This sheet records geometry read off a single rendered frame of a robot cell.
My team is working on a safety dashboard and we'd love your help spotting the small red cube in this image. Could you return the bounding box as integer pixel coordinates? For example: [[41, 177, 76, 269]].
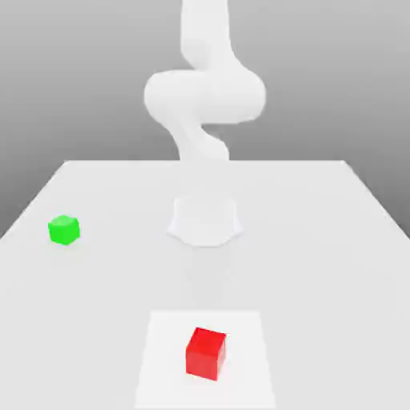
[[185, 326, 227, 382]]

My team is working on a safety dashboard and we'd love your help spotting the small green cube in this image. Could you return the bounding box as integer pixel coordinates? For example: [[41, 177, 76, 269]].
[[47, 215, 81, 247]]

